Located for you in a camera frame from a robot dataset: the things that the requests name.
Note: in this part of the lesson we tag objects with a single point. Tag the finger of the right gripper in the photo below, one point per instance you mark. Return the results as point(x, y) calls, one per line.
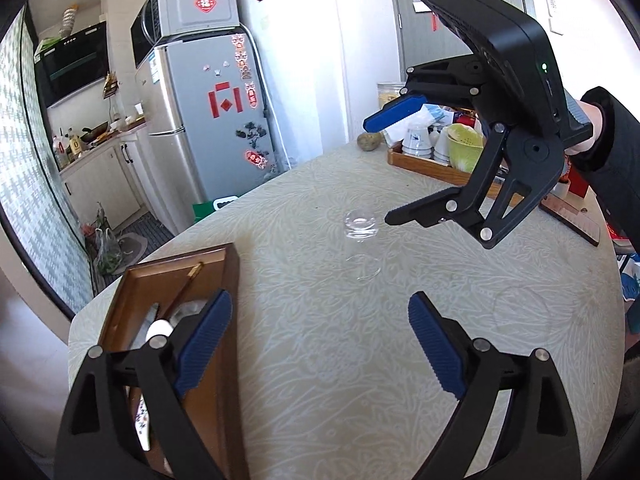
point(394, 111)
point(442, 206)

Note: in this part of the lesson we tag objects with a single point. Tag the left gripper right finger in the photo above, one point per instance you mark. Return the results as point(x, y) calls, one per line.
point(443, 341)

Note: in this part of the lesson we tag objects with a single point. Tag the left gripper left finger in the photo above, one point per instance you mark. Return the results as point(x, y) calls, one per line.
point(196, 338)

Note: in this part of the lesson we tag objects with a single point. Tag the textured handle metal spoon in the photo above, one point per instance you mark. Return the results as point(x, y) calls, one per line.
point(186, 309)

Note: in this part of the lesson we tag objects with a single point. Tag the clear drinking glass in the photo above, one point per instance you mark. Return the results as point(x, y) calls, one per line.
point(362, 256)

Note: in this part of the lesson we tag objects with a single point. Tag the metal cake server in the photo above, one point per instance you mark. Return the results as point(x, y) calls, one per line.
point(146, 323)

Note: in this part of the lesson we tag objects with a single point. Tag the black sleeved right forearm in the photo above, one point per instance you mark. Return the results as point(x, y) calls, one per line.
point(609, 161)

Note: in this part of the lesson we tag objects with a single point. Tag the white kitchen cabinet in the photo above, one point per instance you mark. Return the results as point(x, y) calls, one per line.
point(112, 176)

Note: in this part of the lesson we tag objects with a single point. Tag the right hand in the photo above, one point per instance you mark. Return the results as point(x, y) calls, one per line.
point(595, 116)

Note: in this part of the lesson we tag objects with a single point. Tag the brown potato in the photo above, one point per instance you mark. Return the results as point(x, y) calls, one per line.
point(369, 141)

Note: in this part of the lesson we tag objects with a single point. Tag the white tea cup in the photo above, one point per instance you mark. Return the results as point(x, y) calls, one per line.
point(417, 141)

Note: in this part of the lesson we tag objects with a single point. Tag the wooden tea tray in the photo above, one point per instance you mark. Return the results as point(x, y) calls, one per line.
point(396, 157)

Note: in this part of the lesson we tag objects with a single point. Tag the white ceramic rice spoon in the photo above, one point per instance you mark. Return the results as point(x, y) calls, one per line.
point(159, 330)

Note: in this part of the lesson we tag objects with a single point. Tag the green plastic strainer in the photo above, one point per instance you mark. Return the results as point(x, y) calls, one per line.
point(465, 145)

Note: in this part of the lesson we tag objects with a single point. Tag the brown wooden tray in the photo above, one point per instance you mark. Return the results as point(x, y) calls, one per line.
point(172, 289)

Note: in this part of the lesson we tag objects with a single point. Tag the brown wooden chopstick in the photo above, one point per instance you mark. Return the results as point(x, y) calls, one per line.
point(175, 303)

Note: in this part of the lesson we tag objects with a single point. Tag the oval floor mat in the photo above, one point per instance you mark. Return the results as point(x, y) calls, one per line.
point(133, 248)

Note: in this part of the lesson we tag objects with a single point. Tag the plastic bag with vegetables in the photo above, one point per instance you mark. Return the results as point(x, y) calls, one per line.
point(108, 252)

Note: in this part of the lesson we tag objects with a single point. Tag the green white bag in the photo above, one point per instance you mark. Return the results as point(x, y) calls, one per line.
point(203, 210)

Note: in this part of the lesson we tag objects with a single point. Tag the silver refrigerator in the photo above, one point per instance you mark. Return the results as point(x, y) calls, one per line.
point(209, 134)

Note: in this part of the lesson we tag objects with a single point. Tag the grey microwave oven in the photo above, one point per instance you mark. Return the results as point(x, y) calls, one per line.
point(159, 21)

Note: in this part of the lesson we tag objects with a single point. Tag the black range hood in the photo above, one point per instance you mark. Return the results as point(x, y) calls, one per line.
point(72, 63)

